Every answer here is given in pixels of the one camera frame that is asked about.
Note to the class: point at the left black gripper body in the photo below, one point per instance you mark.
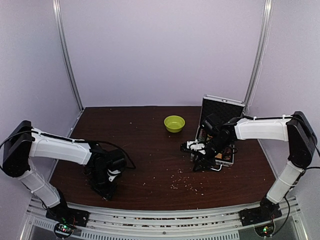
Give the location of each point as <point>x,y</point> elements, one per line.
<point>100,184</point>

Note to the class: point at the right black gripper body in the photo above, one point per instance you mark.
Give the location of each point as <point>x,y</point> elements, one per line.
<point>205,160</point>

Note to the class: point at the aluminium poker chip case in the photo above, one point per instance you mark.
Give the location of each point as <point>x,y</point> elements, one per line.
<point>213,129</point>

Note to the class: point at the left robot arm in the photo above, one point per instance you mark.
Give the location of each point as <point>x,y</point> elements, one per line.
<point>27,142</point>

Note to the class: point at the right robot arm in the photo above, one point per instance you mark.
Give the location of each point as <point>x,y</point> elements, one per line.
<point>294,129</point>

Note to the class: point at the mixed chip stack in case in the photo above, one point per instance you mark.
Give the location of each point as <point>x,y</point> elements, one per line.
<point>228,154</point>

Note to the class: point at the green plastic bowl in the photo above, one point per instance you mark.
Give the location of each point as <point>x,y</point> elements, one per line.
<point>174,123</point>

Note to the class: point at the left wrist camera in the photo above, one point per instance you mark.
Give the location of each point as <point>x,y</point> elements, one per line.
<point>114,174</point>

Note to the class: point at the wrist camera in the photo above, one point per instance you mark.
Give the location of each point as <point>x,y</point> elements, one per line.
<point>193,147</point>
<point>114,174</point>

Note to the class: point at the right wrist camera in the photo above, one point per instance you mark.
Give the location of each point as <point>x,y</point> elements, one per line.
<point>193,147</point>

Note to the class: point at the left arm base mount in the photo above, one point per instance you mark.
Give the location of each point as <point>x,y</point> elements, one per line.
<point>69,216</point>

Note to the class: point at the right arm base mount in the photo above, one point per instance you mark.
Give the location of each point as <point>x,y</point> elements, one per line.
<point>253,216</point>

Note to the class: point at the aluminium front rail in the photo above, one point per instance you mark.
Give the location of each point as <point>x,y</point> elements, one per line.
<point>222,223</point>

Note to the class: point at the right aluminium frame post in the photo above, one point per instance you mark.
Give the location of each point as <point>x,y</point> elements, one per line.
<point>260,51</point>

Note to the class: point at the aluminium frame post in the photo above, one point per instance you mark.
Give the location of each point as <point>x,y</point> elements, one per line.
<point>260,51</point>
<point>66,57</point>

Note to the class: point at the left aluminium frame post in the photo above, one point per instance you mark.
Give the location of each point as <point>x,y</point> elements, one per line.
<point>66,57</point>

